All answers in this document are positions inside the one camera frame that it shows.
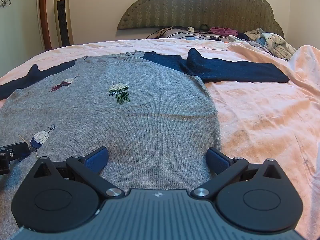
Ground patterned pillow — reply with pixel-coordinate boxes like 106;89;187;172
155;27;230;42

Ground wooden door frame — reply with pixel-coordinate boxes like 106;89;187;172
39;0;52;50

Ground pink blanket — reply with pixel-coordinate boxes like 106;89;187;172
0;39;320;240

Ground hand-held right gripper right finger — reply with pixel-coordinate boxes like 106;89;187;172
190;147;288;200

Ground grey sweater with navy sleeves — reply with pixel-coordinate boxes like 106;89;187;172
0;48;290;240

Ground olive upholstered headboard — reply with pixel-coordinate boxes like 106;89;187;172
117;0;285;39

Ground pile of light clothes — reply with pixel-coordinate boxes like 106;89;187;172
244;28;298;60

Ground flower print wardrobe door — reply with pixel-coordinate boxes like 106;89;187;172
0;0;42;77

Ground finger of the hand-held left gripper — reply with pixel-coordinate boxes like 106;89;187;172
0;141;32;175

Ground gold tower heater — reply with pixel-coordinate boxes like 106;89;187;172
53;0;74;47

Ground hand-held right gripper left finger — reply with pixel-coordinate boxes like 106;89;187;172
30;147;125;200

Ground magenta cloth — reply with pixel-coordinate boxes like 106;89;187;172
209;27;239;37

